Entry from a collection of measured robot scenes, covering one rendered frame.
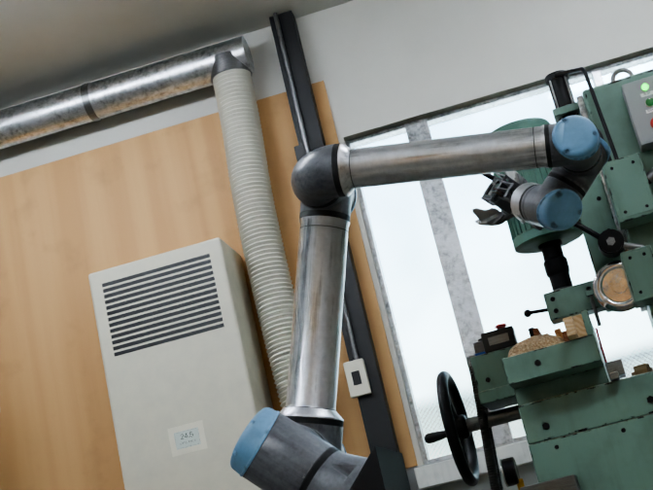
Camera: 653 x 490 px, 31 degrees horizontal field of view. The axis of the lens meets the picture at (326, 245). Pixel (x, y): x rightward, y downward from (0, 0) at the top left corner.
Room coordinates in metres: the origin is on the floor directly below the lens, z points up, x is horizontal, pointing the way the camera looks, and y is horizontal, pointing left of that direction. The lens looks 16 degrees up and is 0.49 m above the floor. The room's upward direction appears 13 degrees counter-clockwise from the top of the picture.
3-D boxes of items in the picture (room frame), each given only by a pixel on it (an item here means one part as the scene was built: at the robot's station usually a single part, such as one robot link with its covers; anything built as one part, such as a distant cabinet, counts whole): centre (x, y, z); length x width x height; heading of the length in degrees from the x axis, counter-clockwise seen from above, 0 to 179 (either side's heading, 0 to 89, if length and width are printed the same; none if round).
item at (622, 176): (2.65, -0.72, 1.22); 0.09 x 0.08 x 0.15; 78
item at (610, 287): (2.70, -0.65, 1.02); 0.12 x 0.03 x 0.12; 78
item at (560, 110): (2.82, -0.68, 1.53); 0.08 x 0.08 x 0.17; 78
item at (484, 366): (2.89, -0.36, 0.91); 0.15 x 0.14 x 0.09; 168
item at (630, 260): (2.65, -0.69, 1.02); 0.09 x 0.07 x 0.12; 168
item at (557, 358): (2.87, -0.44, 0.87); 0.61 x 0.30 x 0.06; 168
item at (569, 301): (2.84, -0.56, 1.03); 0.14 x 0.07 x 0.09; 78
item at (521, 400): (2.86, -0.49, 0.82); 0.40 x 0.21 x 0.04; 168
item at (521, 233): (2.85, -0.55, 1.35); 0.18 x 0.18 x 0.31
